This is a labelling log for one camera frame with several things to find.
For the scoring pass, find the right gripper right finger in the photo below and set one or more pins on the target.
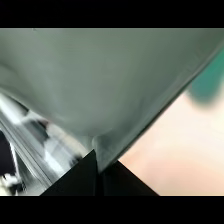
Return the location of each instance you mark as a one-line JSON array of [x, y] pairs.
[[123, 181]]

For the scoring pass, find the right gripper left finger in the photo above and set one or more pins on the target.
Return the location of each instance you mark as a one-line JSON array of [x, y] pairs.
[[81, 180]]

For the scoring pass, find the white garment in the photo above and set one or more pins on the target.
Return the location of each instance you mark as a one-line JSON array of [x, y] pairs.
[[100, 83]]

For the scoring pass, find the silver frame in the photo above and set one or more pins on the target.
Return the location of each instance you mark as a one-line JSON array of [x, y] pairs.
[[36, 146]]

